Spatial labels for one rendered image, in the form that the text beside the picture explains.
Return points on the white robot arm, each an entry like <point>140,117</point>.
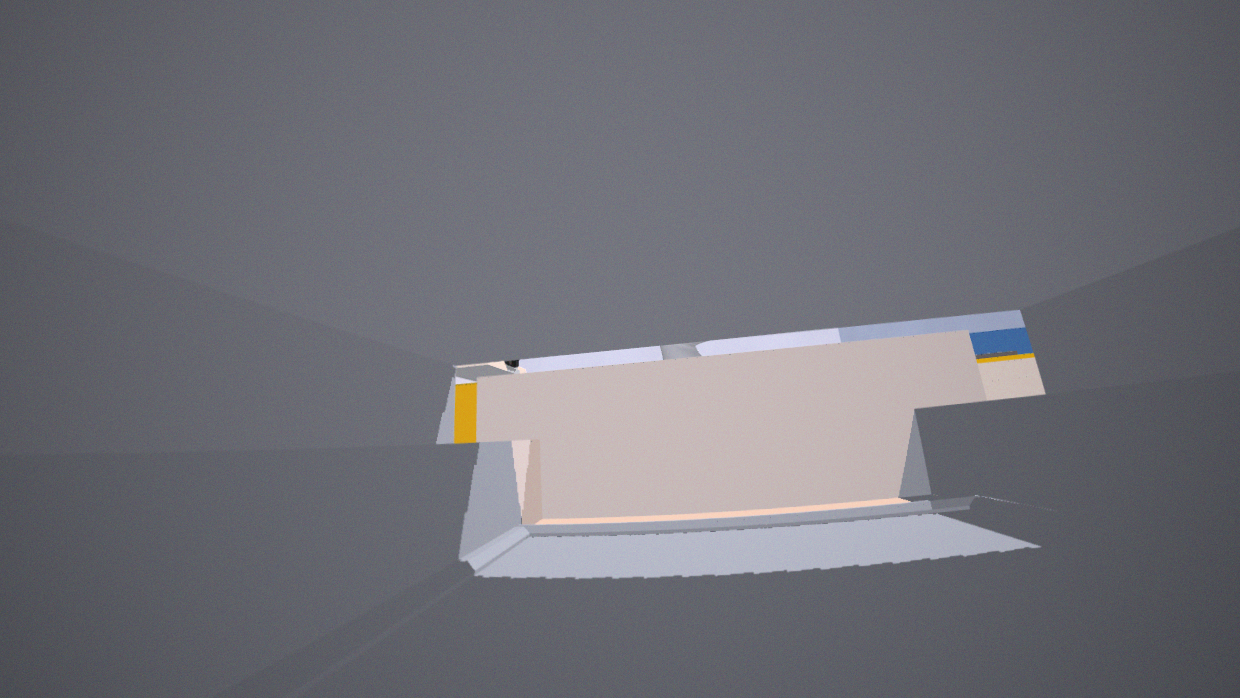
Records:
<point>676,351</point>

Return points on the yellow open-top bin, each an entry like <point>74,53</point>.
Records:
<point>465,413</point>

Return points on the blue open-top bin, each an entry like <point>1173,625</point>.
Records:
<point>1015,339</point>

